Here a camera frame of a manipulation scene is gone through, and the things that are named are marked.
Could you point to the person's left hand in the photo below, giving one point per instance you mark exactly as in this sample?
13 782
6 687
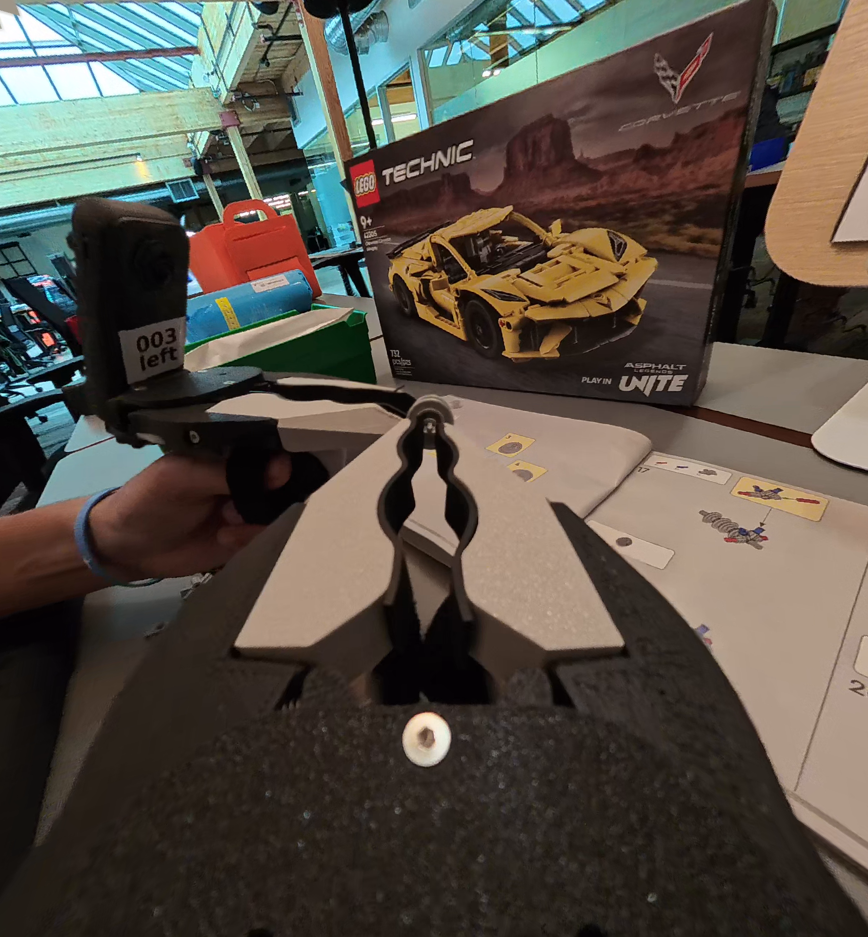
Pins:
163 520

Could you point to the yellow car lego box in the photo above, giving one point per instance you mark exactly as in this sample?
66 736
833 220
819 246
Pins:
551 219

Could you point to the lego instruction booklet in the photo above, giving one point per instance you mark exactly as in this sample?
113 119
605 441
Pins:
770 585

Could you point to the white office desk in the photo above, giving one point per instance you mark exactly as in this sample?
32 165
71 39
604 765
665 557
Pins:
90 468

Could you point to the large paned window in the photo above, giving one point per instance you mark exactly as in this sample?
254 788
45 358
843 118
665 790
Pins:
75 44

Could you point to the light blue package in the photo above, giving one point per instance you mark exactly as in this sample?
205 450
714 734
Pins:
251 304

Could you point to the light wooden side table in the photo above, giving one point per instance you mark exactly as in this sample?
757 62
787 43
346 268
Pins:
829 146

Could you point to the black office chair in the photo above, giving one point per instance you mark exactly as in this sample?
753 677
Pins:
2 439

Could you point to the blue wristband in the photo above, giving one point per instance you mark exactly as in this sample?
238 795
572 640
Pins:
86 538

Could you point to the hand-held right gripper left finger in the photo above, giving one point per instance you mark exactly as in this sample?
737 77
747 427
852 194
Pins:
324 578

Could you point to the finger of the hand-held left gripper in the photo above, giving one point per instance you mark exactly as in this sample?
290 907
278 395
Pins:
316 382
324 432

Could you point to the person's left forearm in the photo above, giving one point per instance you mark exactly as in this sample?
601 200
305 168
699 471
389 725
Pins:
16 564

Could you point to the grey lego pulley disc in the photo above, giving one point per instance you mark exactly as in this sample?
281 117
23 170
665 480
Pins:
431 411

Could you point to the silver ventilation duct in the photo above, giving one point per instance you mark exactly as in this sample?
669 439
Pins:
368 29

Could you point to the black round pole lamp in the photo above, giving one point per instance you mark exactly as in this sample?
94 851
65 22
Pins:
346 58

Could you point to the green plastic bin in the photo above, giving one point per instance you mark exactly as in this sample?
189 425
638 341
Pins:
331 351

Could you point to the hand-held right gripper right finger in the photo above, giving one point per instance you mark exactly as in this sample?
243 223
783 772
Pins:
543 578

